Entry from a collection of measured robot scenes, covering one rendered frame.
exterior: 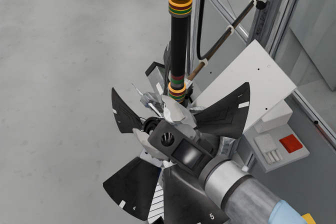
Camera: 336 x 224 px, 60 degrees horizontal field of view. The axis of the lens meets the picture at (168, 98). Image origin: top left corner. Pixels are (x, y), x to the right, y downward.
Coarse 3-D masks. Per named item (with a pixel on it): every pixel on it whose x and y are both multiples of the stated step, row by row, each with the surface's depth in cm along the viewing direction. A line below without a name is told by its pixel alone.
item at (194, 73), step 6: (252, 6) 97; (246, 12) 95; (240, 18) 92; (222, 42) 86; (216, 48) 84; (210, 54) 82; (198, 66) 79; (192, 72) 78; (186, 78) 77; (192, 78) 77
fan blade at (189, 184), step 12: (168, 168) 97; (180, 168) 97; (168, 180) 96; (180, 180) 95; (192, 180) 95; (168, 192) 94; (180, 192) 93; (192, 192) 93; (204, 192) 93; (168, 204) 93; (180, 204) 92; (192, 204) 91; (204, 204) 91; (168, 216) 91; (180, 216) 90; (192, 216) 90; (204, 216) 89; (216, 216) 88
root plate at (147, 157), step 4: (144, 148) 108; (144, 152) 108; (140, 156) 109; (144, 156) 109; (148, 156) 109; (148, 160) 109; (152, 160) 109; (156, 160) 109; (156, 164) 109; (160, 164) 109
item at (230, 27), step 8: (200, 0) 61; (200, 8) 62; (200, 16) 64; (240, 16) 91; (200, 24) 65; (232, 24) 89; (200, 32) 67; (224, 32) 86; (232, 32) 89; (200, 56) 75
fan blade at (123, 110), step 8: (112, 88) 125; (112, 96) 127; (112, 104) 129; (120, 104) 122; (120, 112) 125; (128, 112) 118; (120, 120) 129; (128, 120) 122; (136, 120) 116; (120, 128) 133; (128, 128) 128
